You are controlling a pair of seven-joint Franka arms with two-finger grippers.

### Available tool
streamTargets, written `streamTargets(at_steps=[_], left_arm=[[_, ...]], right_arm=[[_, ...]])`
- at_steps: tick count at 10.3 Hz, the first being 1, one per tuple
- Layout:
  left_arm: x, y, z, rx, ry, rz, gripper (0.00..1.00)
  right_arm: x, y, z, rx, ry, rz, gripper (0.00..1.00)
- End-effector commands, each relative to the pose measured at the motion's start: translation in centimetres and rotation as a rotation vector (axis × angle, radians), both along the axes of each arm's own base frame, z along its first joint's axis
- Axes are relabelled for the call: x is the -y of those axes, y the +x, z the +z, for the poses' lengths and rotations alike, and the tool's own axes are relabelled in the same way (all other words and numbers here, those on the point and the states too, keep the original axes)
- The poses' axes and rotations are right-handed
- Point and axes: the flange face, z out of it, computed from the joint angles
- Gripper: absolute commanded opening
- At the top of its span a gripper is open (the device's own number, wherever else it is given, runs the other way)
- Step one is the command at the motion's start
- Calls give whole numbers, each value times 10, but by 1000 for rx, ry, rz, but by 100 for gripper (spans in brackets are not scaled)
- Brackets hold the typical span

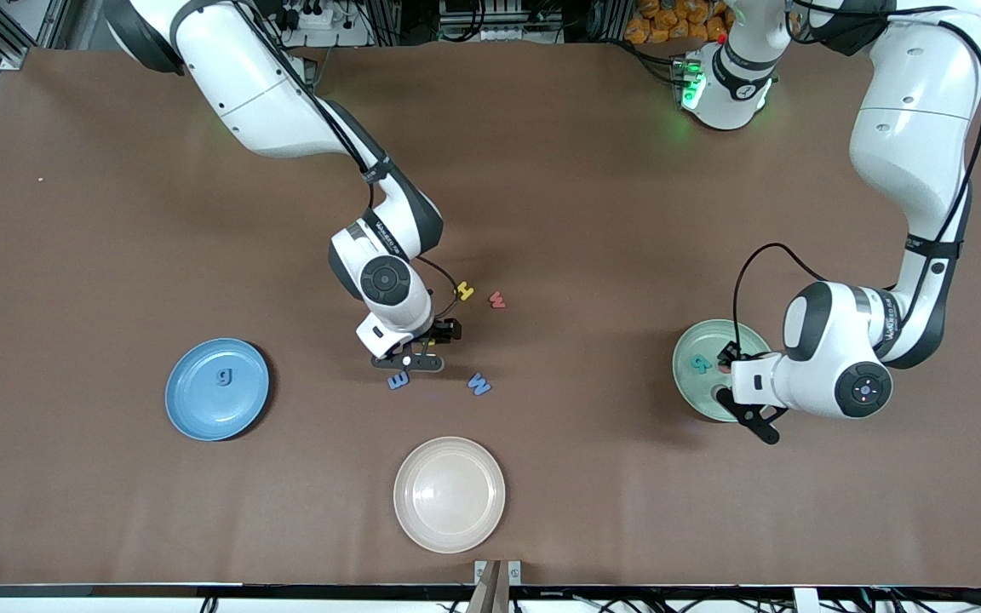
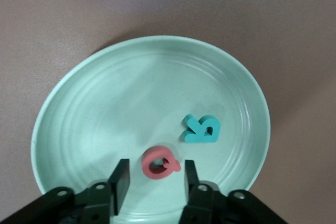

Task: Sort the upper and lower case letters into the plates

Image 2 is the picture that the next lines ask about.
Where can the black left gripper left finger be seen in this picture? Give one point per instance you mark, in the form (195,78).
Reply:
(119,190)

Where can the brown paper table cover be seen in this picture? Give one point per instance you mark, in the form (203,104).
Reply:
(52,11)

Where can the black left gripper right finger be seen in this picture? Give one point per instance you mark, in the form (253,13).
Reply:
(194,197)

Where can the teal foam letter R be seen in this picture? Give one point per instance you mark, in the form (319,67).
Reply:
(199,137)

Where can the red foam letter Q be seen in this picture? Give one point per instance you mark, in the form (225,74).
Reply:
(147,166)

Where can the green plate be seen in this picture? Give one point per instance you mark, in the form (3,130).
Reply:
(118,103)

